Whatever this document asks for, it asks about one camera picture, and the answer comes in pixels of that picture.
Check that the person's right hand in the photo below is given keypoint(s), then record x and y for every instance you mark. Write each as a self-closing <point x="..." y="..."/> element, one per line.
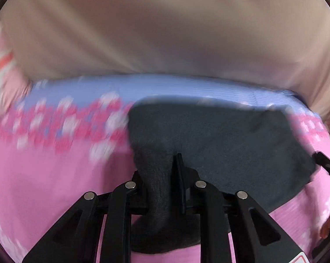
<point x="329" y="226"/>

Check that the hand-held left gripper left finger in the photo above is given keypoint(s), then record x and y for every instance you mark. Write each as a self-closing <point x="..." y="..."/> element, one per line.
<point x="139" y="194"/>

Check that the pink floral bed sheet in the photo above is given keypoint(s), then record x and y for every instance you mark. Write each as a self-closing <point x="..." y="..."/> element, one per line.
<point x="58" y="164"/>

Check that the beige curtain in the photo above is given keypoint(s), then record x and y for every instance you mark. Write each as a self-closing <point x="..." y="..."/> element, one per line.
<point x="167" y="24"/>

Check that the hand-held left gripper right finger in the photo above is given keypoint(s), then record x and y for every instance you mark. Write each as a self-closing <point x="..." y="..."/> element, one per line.
<point x="178" y="169"/>

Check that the dark grey pants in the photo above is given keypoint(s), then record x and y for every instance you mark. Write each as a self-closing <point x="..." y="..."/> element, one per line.
<point x="230" y="148"/>

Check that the pink cartoon face pillow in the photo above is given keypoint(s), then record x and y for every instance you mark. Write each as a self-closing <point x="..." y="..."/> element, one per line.
<point x="3" y="82"/>

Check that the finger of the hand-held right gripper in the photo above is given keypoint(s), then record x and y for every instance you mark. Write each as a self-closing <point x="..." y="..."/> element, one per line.
<point x="328" y="165"/>

